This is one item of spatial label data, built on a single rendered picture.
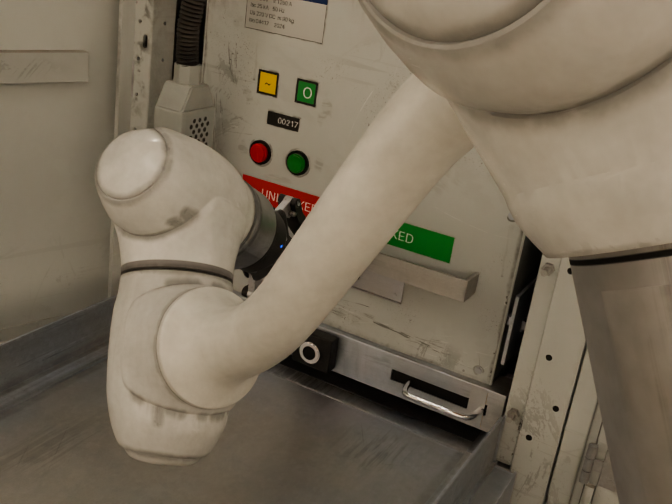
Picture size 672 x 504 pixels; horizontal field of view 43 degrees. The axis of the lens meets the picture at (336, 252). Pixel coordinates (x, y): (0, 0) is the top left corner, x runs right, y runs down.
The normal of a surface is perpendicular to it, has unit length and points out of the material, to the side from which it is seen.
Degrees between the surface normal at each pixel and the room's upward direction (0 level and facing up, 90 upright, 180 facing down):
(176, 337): 54
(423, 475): 0
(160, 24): 90
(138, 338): 67
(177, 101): 60
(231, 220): 76
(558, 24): 117
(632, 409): 99
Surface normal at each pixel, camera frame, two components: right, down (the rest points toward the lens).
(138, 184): -0.24, -0.18
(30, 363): 0.87, 0.29
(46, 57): 0.67, 0.35
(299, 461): 0.13, -0.92
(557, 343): -0.48, 0.26
